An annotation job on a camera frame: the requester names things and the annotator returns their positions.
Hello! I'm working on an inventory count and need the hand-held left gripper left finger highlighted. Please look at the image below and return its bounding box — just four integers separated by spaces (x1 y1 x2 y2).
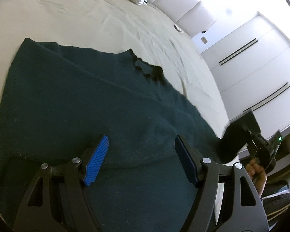
13 134 109 232

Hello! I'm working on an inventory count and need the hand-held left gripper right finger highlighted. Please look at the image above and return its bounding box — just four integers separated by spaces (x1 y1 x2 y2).
174 135 269 232

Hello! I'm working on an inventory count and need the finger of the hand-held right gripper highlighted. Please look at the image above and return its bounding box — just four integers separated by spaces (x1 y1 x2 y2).
237 111 261 141

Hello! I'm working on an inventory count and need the dark green sweater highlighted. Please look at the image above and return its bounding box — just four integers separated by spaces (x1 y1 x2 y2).
0 38 243 232

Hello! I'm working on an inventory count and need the person's right hand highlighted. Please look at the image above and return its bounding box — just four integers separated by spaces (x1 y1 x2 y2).
246 162 268 196

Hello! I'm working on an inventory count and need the dark framed panel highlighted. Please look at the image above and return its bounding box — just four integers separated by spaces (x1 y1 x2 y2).
274 130 290 160

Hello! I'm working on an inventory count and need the white wardrobe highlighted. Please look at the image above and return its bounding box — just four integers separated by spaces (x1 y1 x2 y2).
200 11 290 134

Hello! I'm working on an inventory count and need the cream padded headboard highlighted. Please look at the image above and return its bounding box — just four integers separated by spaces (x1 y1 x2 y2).
150 0 216 38

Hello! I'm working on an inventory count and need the bed with cream sheet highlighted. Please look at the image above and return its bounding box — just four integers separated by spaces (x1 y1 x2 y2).
0 0 230 232

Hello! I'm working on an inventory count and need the long black wardrobe handle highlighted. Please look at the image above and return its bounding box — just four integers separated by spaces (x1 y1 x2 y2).
250 82 289 110
219 38 257 63
244 85 290 113
220 41 257 66

